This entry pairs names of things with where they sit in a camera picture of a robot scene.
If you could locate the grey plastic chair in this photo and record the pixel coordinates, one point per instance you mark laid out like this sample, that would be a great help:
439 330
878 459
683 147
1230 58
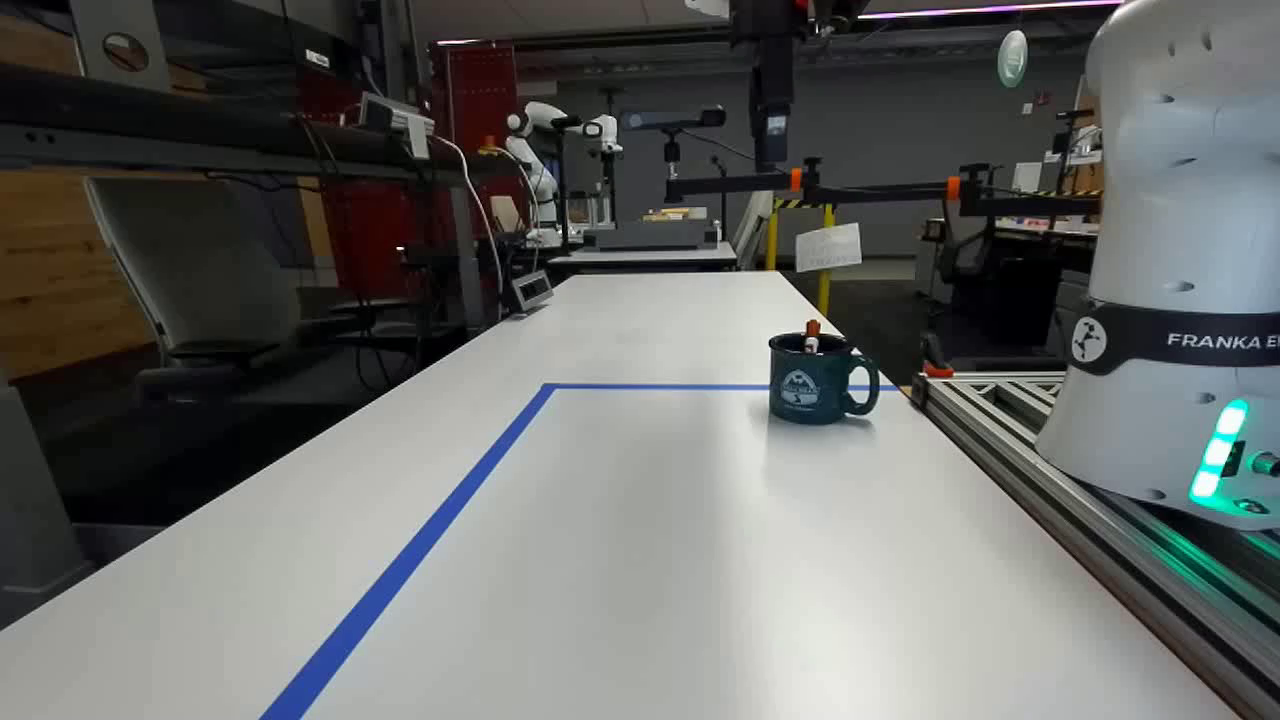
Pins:
201 264

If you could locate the aluminium rail frame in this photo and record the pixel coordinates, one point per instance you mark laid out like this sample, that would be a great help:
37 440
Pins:
1064 494

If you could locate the small black table device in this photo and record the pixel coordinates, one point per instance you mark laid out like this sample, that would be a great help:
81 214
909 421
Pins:
529 289

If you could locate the white oval lamp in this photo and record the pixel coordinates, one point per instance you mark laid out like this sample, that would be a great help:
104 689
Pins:
1013 58

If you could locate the white marker with orange cap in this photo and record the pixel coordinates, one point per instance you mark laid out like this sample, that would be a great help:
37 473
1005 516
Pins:
811 330

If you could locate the black shelf beam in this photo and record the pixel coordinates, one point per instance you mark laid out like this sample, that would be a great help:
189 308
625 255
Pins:
172 124

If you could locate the white power box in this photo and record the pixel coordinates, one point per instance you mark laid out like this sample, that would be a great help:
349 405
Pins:
396 124

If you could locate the black bar with orange clamps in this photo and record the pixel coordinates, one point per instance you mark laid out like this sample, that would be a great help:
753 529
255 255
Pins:
881 191

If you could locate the blue tape line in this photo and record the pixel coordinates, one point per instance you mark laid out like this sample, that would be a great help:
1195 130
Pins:
440 520

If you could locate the black pillar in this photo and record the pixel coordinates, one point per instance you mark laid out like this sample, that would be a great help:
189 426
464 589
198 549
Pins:
774 82

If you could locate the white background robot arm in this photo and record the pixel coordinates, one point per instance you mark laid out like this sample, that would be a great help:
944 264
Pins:
539 166
604 130

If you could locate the white paper sign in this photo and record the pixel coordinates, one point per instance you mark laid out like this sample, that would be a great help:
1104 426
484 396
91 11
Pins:
831 247

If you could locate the red cabinet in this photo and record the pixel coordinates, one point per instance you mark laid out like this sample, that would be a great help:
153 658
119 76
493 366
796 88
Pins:
478 95

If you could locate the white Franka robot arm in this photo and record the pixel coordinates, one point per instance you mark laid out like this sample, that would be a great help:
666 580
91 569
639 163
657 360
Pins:
1172 200

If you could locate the wooden board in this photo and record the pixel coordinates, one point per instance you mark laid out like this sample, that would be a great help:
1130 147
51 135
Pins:
61 264

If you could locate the dark teal enamel mug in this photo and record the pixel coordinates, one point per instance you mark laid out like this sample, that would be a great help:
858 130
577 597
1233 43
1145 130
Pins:
804 387

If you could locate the yellow post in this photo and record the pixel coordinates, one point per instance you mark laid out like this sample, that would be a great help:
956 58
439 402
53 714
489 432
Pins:
827 264
768 242

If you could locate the orange rail clamp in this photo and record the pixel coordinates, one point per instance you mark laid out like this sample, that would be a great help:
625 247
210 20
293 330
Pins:
938 366

